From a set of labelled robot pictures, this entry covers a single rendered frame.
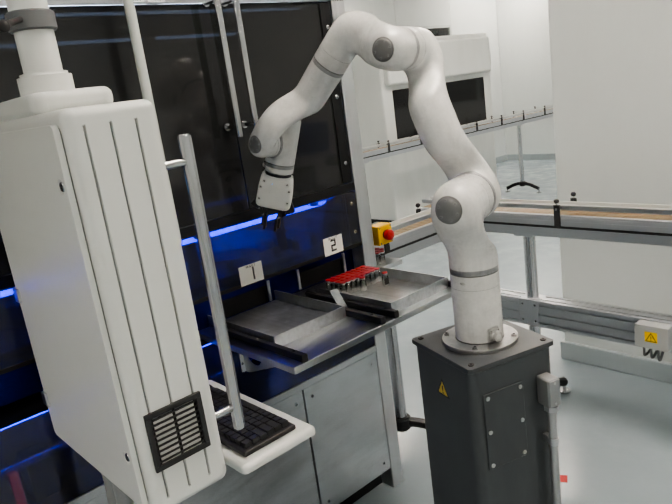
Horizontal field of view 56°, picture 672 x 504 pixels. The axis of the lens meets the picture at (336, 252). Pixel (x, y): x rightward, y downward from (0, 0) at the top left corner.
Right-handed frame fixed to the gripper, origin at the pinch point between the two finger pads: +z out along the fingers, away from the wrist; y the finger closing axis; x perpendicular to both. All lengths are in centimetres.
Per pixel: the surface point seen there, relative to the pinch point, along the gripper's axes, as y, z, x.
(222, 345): 3, 2, -68
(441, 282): 54, 11, 6
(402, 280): 44, 18, 19
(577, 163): 124, -11, 130
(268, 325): 5.3, 27.5, -11.6
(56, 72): -36, -43, -58
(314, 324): 18.7, 20.3, -18.8
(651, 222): 127, -11, 45
